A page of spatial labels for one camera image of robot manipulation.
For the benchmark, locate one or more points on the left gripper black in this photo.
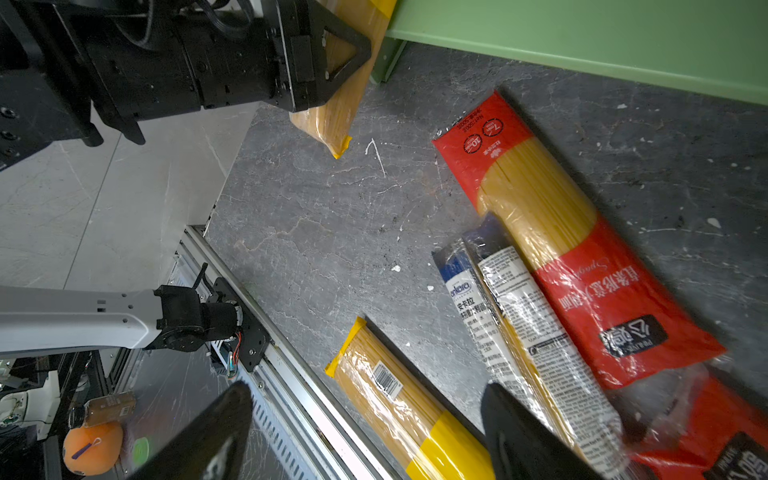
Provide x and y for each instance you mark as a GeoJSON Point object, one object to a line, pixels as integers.
{"type": "Point", "coordinates": [144, 60]}

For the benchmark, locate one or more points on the red spaghetti bag upper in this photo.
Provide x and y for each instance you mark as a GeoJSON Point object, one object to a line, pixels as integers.
{"type": "Point", "coordinates": [625, 323]}

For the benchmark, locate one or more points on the orange round object outside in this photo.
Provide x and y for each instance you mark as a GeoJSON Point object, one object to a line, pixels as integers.
{"type": "Point", "coordinates": [91, 451]}

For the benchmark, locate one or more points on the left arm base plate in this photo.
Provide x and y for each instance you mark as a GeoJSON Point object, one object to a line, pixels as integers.
{"type": "Point", "coordinates": [240, 330]}

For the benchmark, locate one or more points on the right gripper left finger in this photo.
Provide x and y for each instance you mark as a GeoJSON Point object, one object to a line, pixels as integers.
{"type": "Point", "coordinates": [212, 446]}

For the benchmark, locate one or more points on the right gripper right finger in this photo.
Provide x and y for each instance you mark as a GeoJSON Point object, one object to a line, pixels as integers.
{"type": "Point", "coordinates": [520, 446]}

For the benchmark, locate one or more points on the large yellow spaghetti bag front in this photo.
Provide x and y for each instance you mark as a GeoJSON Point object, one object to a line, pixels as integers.
{"type": "Point", "coordinates": [426, 439]}

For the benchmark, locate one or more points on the red spaghetti bag right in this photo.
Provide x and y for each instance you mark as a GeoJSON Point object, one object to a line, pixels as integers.
{"type": "Point", "coordinates": [695, 427]}

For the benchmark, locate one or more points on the green wooden two-tier shelf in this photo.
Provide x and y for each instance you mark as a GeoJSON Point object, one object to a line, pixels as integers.
{"type": "Point", "coordinates": [716, 48]}

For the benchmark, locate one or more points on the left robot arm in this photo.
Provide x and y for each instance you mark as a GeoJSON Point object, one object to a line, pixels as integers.
{"type": "Point", "coordinates": [45, 99]}

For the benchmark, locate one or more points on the clear white-label spaghetti bag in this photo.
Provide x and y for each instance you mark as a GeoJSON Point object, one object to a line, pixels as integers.
{"type": "Point", "coordinates": [526, 349]}

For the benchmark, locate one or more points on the red spaghetti bag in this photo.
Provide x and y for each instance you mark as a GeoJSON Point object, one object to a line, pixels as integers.
{"type": "Point", "coordinates": [695, 427]}
{"type": "Point", "coordinates": [625, 323]}

